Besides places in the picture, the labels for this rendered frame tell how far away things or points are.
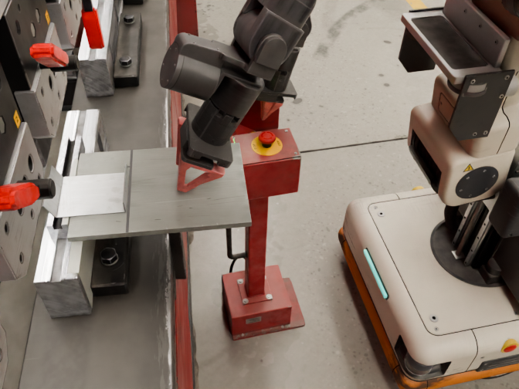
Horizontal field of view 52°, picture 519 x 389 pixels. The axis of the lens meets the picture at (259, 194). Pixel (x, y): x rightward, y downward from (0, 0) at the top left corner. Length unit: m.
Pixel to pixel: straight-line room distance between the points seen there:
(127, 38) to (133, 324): 0.79
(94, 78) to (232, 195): 0.53
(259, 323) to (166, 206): 1.02
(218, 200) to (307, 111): 1.87
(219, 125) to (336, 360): 1.21
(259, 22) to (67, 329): 0.52
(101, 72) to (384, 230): 1.01
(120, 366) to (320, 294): 1.20
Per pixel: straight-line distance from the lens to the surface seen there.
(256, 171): 1.21
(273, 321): 1.79
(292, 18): 0.67
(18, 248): 0.53
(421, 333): 1.58
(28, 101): 0.63
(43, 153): 0.75
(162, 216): 0.80
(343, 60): 3.05
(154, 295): 0.86
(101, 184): 0.86
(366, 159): 2.42
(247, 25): 0.68
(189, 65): 0.66
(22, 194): 0.43
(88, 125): 1.03
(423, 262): 1.72
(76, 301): 0.84
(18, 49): 0.60
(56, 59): 0.59
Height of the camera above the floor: 1.59
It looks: 46 degrees down
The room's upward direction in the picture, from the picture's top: 2 degrees clockwise
